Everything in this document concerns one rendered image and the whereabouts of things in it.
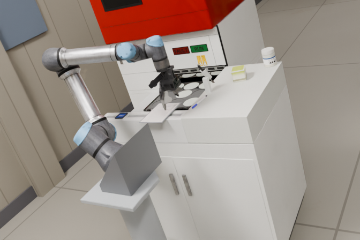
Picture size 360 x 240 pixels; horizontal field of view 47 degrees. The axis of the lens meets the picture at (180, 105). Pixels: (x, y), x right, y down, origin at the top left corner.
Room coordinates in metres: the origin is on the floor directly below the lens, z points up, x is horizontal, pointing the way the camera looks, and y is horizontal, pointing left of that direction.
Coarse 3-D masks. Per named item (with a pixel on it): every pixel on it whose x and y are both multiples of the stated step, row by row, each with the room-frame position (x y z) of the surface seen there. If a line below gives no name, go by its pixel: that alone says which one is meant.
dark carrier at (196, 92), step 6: (186, 84) 2.45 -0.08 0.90; (192, 90) 2.33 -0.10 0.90; (198, 90) 2.30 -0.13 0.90; (204, 90) 2.27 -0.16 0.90; (174, 96) 2.32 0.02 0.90; (186, 96) 2.26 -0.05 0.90; (192, 96) 2.23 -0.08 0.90; (198, 96) 2.21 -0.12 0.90; (156, 102) 2.32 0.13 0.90; (174, 102) 2.23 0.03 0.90; (150, 108) 2.26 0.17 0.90
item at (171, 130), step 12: (108, 120) 2.13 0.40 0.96; (120, 120) 2.08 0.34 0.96; (132, 120) 2.03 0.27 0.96; (168, 120) 1.90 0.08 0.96; (180, 120) 1.86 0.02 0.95; (120, 132) 2.10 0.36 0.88; (132, 132) 2.05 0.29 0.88; (156, 132) 1.96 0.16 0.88; (168, 132) 1.91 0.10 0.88; (180, 132) 1.87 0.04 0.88
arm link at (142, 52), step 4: (140, 44) 1.94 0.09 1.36; (144, 44) 1.92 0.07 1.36; (140, 48) 1.90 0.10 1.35; (144, 48) 1.90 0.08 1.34; (140, 52) 1.88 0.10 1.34; (144, 52) 1.90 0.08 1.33; (140, 56) 1.88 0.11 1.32; (144, 56) 1.90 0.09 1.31; (128, 60) 1.92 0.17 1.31; (136, 60) 1.88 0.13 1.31; (140, 60) 1.92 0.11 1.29
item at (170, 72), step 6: (162, 72) 1.91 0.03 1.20; (168, 72) 1.89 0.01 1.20; (162, 78) 1.91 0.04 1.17; (168, 78) 1.90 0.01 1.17; (174, 78) 1.89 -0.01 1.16; (162, 84) 1.90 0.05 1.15; (168, 84) 1.88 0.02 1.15; (174, 84) 1.88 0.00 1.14; (180, 84) 1.92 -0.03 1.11; (168, 90) 1.90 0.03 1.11; (174, 90) 1.87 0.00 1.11
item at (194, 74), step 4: (196, 72) 2.49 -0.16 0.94; (200, 72) 2.47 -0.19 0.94; (208, 72) 2.43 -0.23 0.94; (212, 72) 2.42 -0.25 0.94; (216, 72) 2.40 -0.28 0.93; (220, 72) 2.38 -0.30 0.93; (180, 76) 2.55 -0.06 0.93; (184, 76) 2.53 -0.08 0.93; (188, 76) 2.52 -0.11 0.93; (192, 76) 2.50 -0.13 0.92; (196, 76) 2.48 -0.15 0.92; (200, 76) 2.47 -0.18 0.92
